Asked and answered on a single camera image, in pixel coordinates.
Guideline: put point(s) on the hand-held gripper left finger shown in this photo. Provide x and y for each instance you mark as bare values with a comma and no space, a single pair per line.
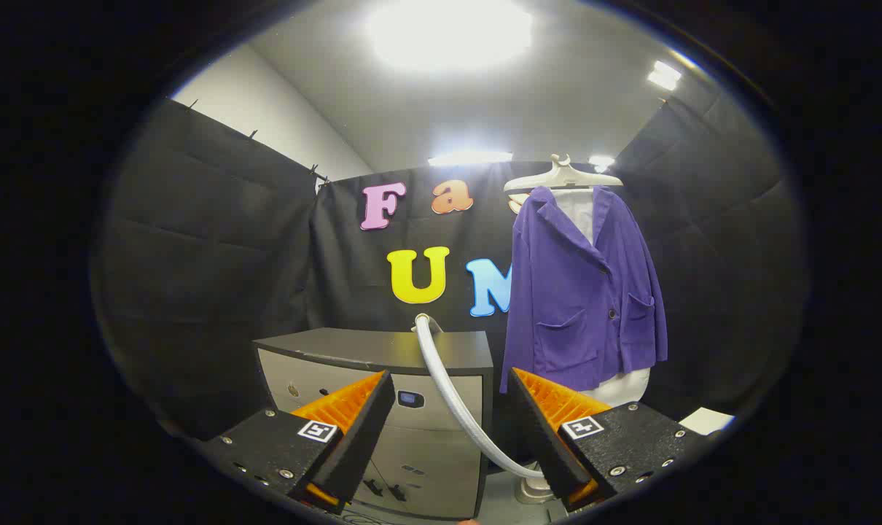
361,437

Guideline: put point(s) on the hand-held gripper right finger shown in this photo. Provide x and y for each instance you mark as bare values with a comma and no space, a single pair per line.
539,437

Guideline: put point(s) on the white garment steamer head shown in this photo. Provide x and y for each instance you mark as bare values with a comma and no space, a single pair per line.
420,319

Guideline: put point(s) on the garment steamer base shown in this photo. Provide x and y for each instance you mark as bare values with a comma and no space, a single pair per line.
532,490

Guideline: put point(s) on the grey cabinet with dark top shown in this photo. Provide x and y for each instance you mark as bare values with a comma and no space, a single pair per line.
426,452

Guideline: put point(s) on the white sheet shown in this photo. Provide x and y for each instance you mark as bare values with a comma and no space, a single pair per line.
707,421

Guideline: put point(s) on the white plastic hanger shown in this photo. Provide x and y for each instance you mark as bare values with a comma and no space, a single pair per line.
561,175

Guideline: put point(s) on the small ceiling light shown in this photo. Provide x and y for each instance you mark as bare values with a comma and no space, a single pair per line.
601,162

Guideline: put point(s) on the ceiling light panel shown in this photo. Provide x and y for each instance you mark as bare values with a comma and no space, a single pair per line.
664,75

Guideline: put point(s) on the large ceiling light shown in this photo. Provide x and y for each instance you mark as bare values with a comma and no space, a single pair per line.
448,33

